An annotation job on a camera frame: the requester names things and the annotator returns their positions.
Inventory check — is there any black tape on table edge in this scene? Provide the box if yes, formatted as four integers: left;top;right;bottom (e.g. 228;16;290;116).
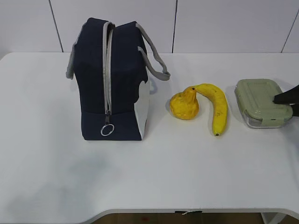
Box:
174;210;202;215

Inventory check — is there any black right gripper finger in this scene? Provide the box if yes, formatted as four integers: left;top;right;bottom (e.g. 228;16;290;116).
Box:
273;85;299;105

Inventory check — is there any yellow pear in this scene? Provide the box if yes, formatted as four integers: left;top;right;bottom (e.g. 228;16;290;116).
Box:
170;86;199;120

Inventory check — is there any navy blue lunch bag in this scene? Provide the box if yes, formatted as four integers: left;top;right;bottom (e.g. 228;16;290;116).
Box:
66;18;170;141

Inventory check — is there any green lid glass container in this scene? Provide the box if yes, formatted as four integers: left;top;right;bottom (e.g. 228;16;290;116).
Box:
235;79;293;128

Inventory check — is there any yellow banana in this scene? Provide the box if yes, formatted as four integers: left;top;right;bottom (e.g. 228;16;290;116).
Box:
194;84;228;136

